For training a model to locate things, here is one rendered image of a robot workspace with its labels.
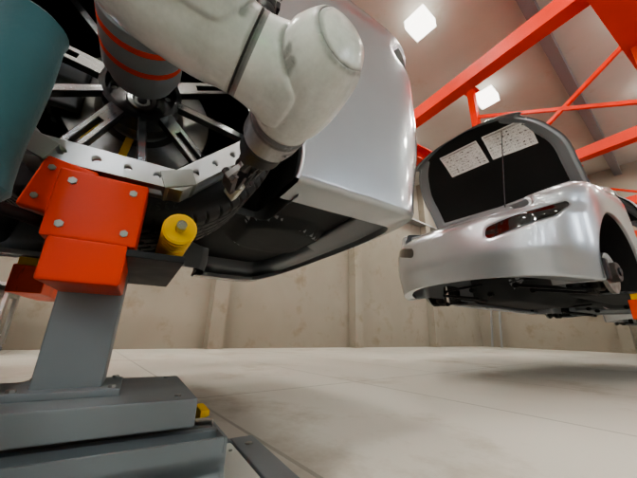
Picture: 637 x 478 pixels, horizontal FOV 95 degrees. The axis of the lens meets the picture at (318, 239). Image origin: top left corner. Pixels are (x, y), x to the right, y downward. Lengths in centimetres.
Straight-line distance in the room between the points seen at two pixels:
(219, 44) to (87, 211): 33
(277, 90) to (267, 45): 4
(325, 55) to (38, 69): 38
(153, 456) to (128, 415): 7
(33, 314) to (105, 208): 578
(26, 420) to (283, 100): 55
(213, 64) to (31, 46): 26
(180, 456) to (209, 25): 58
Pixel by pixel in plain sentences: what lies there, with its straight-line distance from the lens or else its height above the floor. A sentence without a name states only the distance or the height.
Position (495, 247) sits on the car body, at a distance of 262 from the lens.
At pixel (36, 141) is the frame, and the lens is 63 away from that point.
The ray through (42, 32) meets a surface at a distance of 59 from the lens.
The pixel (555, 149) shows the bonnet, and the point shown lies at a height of 205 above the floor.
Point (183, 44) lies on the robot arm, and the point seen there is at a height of 61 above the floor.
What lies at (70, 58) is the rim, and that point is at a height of 86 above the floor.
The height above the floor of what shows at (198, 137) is 84.
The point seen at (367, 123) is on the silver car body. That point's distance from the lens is 110.
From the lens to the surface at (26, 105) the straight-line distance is 54.
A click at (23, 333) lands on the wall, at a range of 632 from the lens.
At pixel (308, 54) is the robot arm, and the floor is 61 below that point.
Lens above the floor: 34
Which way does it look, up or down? 18 degrees up
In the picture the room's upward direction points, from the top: 2 degrees clockwise
